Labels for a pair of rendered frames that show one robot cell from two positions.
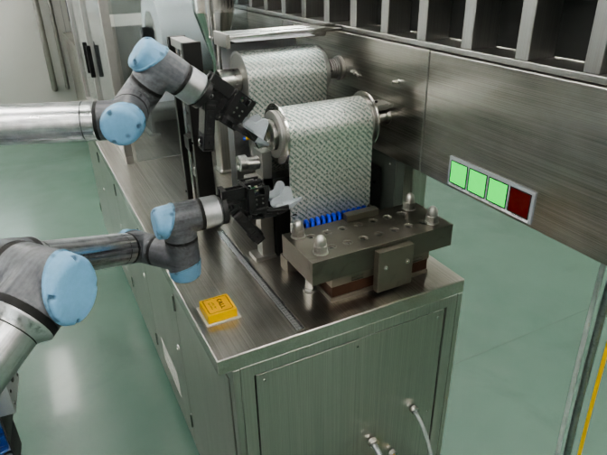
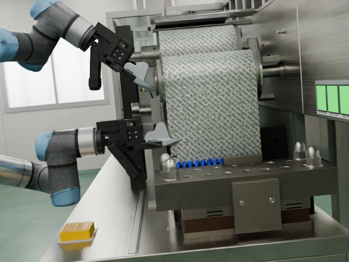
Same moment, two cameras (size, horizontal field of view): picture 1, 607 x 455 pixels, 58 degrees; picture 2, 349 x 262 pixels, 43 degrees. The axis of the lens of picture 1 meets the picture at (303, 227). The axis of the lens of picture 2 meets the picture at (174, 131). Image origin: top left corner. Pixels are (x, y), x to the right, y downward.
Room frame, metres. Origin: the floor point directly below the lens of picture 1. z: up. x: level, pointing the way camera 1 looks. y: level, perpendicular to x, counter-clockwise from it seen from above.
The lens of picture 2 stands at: (0.20, -0.47, 1.24)
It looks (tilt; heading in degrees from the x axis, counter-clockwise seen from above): 6 degrees down; 25
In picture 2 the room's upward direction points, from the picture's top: 5 degrees counter-clockwise
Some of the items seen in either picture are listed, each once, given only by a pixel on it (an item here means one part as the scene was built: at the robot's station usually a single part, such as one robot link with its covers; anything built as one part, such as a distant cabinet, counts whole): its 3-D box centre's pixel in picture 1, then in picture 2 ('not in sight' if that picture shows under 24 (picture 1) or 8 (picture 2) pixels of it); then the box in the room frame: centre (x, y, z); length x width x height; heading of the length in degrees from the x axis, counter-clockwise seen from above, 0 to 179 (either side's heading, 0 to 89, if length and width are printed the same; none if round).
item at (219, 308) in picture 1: (218, 308); (77, 231); (1.04, 0.20, 0.91); 0.07 x 0.07 x 0.02; 26
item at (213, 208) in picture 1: (210, 210); (90, 141); (1.14, 0.21, 1.11); 0.08 x 0.05 x 0.08; 26
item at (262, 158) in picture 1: (258, 206); (153, 153); (1.30, 0.12, 1.05); 0.06 x 0.05 x 0.31; 116
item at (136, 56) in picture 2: not in sight; (132, 57); (1.47, 0.25, 1.34); 0.06 x 0.03 x 0.03; 116
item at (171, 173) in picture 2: (320, 244); (171, 169); (1.08, -0.04, 1.05); 0.04 x 0.04 x 0.04
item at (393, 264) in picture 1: (394, 266); (256, 206); (1.12, -0.22, 0.97); 0.10 x 0.03 x 0.11; 116
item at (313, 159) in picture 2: (432, 214); (313, 156); (1.23, -0.32, 1.05); 0.04 x 0.04 x 0.04
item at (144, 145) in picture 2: (270, 209); (145, 145); (1.18, 0.08, 1.09); 0.09 x 0.05 x 0.02; 115
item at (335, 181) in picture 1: (331, 184); (214, 130); (1.28, -0.07, 1.11); 0.23 x 0.01 x 0.18; 116
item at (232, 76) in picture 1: (228, 80); (151, 55); (1.50, 0.20, 1.34); 0.06 x 0.06 x 0.06; 26
